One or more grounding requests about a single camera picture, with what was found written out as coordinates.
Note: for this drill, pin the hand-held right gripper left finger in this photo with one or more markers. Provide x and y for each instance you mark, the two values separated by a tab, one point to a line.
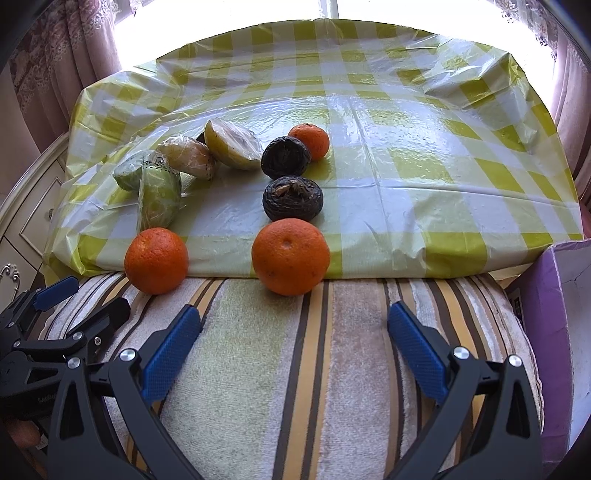
171	350

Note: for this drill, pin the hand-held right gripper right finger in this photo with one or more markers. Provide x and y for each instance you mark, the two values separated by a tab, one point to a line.
418	348

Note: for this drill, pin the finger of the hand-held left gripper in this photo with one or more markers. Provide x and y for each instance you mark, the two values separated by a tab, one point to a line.
55	291
108	316

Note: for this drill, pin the medium orange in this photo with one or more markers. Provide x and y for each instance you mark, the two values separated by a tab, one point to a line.
157	260

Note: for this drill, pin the large green fruit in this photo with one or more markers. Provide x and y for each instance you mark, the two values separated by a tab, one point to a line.
159	198

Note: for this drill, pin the purple cardboard box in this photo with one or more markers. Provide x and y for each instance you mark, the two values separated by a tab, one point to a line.
545	323

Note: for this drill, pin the small green fruit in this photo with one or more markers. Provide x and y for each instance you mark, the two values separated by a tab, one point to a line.
128	177

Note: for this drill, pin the large orange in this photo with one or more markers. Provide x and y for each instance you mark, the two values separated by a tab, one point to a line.
291	256

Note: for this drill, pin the small halved pomelo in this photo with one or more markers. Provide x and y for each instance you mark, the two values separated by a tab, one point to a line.
187	157

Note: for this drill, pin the dark wrinkled fruit rough stem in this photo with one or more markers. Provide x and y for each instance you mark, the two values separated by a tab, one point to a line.
293	198

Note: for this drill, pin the dark wrinkled fruit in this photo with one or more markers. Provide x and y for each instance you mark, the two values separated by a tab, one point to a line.
285	157
201	137

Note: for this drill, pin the large halved pomelo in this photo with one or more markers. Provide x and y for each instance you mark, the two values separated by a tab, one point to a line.
233	143

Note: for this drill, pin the small orange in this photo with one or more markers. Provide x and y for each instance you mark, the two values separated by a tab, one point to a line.
314	140

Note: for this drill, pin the white dresser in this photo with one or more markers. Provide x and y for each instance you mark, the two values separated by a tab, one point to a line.
23	221

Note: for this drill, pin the striped towel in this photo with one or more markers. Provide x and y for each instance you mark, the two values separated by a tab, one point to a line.
300	369

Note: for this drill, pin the yellow checkered plastic tablecloth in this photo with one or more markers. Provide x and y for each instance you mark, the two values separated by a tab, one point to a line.
415	161

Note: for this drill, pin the pink patterned curtain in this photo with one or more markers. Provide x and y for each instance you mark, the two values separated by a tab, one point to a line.
572	115
55	55

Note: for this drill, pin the floral lace sheer curtain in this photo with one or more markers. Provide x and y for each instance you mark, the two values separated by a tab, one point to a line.
531	27

